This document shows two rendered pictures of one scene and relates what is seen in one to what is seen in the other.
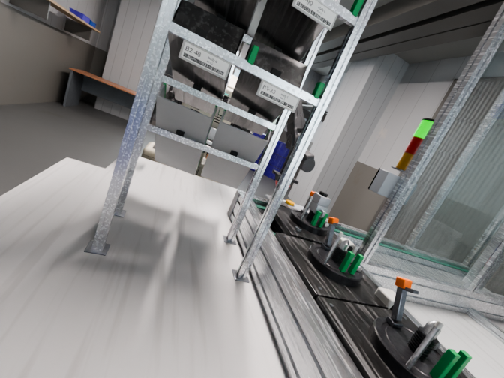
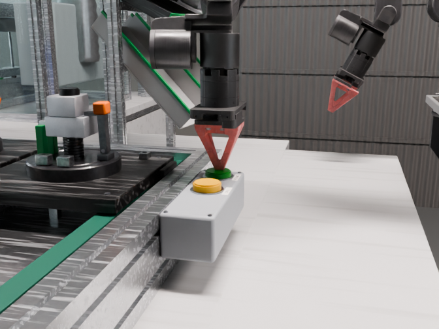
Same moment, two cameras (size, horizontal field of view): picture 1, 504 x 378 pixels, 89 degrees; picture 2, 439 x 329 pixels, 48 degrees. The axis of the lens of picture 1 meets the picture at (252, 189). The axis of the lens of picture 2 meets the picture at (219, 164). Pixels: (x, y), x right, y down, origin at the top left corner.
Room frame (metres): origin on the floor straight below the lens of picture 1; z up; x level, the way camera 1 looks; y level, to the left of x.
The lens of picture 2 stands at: (1.46, -0.72, 1.17)
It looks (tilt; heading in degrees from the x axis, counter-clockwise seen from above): 15 degrees down; 124
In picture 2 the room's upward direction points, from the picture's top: straight up
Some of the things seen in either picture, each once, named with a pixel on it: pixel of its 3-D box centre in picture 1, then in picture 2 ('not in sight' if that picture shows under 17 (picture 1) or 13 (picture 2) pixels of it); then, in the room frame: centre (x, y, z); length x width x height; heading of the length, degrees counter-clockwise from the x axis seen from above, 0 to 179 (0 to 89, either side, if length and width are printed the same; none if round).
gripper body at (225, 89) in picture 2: (287, 171); (219, 92); (1.05, -0.11, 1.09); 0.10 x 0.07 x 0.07; 111
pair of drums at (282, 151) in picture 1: (268, 155); not in sight; (7.12, -0.04, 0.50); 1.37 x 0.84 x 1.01; 109
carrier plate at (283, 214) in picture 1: (306, 226); (76, 175); (0.86, -0.23, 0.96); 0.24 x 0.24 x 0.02; 21
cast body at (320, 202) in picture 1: (320, 202); (65, 111); (0.86, -0.23, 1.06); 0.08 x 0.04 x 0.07; 21
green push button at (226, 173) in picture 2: not in sight; (218, 176); (1.05, -0.11, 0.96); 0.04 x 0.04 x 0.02
